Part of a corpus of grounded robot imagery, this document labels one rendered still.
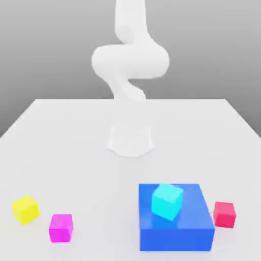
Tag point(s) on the small yellow cube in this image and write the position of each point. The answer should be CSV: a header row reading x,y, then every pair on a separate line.
x,y
25,211

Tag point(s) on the small cyan cube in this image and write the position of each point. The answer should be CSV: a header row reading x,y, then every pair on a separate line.
x,y
166,204

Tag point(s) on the large blue box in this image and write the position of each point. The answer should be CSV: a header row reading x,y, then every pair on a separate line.
x,y
189,234

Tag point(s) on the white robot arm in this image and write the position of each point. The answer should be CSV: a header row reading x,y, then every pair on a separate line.
x,y
130,61

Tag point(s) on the small magenta cube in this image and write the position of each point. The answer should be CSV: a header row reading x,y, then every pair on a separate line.
x,y
60,229

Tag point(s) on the small red cube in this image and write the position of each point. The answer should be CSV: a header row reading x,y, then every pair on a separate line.
x,y
224,216

